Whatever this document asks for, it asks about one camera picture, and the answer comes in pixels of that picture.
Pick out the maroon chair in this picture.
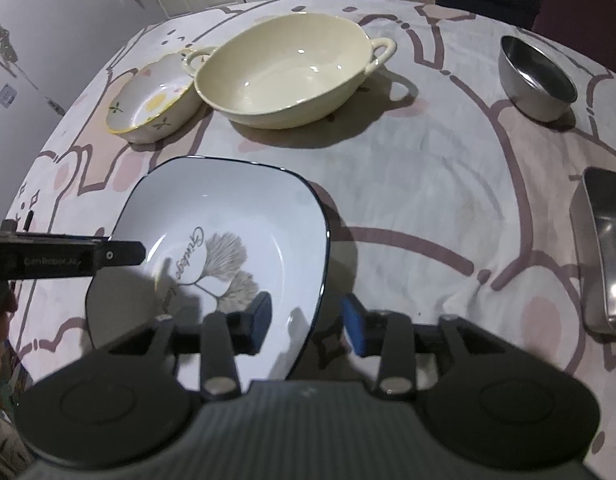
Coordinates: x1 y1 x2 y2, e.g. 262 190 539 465
530 0 616 71

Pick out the small floral bowl yellow rim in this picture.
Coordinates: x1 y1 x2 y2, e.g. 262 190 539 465
106 53 199 143

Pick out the round steel bowl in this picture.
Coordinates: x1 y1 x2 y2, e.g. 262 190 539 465
498 35 577 122

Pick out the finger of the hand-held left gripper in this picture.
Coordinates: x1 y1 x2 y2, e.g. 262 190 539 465
100 240 147 267

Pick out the rectangular steel container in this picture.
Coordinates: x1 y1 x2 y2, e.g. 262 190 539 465
569 167 616 337

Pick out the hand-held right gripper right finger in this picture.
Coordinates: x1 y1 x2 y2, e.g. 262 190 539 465
342 294 511 401

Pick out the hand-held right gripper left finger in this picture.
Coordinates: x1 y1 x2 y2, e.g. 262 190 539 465
105 292 273 402

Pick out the white square plate black rim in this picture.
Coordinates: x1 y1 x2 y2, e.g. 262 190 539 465
84 156 331 381

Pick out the large cream bowl with handles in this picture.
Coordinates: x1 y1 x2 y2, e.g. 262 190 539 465
181 11 397 130

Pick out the pink bear printed tablecloth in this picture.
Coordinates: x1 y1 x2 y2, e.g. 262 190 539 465
3 0 616 461

